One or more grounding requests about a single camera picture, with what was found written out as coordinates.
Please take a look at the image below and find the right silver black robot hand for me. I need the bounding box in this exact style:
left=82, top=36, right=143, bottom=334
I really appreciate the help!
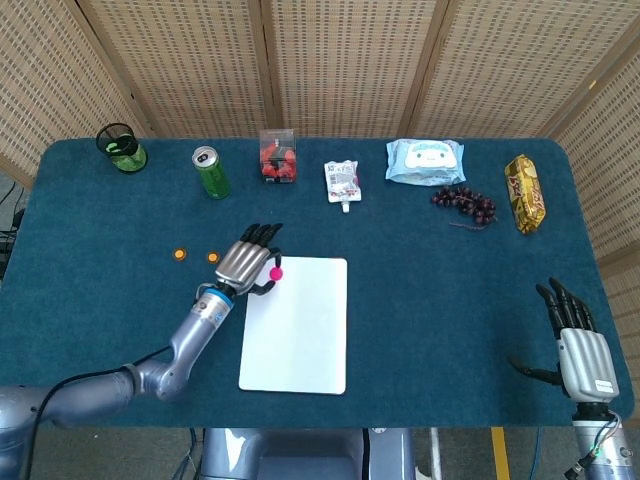
left=507, top=277, right=622, bottom=422

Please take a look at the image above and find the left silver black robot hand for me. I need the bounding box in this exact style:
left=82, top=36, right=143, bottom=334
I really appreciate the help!
left=214, top=222, right=285, bottom=300

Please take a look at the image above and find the white rectangular board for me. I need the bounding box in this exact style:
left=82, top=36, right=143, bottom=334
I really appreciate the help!
left=237, top=255, right=349, bottom=396

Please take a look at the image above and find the green drink can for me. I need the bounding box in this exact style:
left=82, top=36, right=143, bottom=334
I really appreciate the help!
left=191, top=145, right=232, bottom=201

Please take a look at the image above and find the clear box of red blocks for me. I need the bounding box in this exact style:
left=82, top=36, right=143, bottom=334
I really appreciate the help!
left=258, top=129, right=298, bottom=185

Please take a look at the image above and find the white spouted drink pouch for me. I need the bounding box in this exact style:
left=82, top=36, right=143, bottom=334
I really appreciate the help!
left=323, top=159, right=363, bottom=214

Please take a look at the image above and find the black mesh pen holder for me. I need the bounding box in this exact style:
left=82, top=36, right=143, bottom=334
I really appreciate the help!
left=95, top=122, right=149, bottom=176

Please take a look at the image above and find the grey table leg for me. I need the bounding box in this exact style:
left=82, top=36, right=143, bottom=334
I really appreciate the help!
left=430, top=428, right=444, bottom=480

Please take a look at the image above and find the blue felt table cloth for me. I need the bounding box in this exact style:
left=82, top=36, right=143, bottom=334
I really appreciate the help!
left=0, top=137, right=635, bottom=430

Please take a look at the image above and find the yellow snack package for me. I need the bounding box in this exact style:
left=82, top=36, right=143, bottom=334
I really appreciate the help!
left=503, top=153, right=547, bottom=236

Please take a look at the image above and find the grey robot torso base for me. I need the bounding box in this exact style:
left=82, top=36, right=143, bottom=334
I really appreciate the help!
left=199, top=427, right=416, bottom=480

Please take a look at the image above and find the dark red grape bunch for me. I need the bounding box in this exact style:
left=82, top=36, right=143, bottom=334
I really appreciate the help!
left=431, top=185, right=499, bottom=232

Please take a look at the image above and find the light blue wet wipes pack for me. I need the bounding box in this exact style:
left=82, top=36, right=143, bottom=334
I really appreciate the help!
left=384, top=138, right=467, bottom=188

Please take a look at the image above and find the woven bamboo folding screen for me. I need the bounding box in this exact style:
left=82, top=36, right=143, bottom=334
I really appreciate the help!
left=0, top=0, right=640, bottom=416

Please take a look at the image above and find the blue floor cable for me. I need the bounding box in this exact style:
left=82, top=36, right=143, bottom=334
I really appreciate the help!
left=532, top=427, right=546, bottom=480

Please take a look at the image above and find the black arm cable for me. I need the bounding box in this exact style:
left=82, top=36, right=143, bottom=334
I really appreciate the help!
left=19, top=346, right=169, bottom=480

